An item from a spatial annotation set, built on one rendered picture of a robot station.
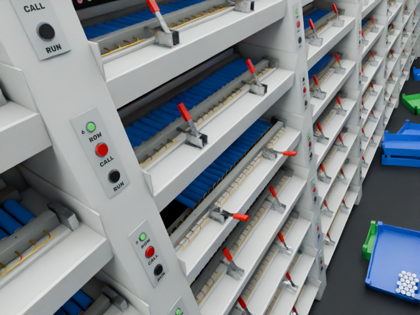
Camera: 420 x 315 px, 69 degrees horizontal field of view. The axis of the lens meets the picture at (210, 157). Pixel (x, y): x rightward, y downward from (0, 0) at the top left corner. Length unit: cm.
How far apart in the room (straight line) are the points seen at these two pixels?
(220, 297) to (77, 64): 62
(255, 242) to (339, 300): 78
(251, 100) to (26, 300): 59
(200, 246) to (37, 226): 32
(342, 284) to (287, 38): 116
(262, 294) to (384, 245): 84
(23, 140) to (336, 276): 152
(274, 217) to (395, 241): 87
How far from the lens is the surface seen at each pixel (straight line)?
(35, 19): 41
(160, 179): 54
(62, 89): 41
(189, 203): 72
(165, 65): 52
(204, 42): 60
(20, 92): 40
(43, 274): 47
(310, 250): 137
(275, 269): 110
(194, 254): 66
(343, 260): 176
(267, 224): 96
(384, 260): 170
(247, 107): 74
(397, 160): 240
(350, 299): 163
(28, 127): 40
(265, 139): 92
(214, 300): 82
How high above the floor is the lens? 133
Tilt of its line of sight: 28 degrees down
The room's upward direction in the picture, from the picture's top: 16 degrees counter-clockwise
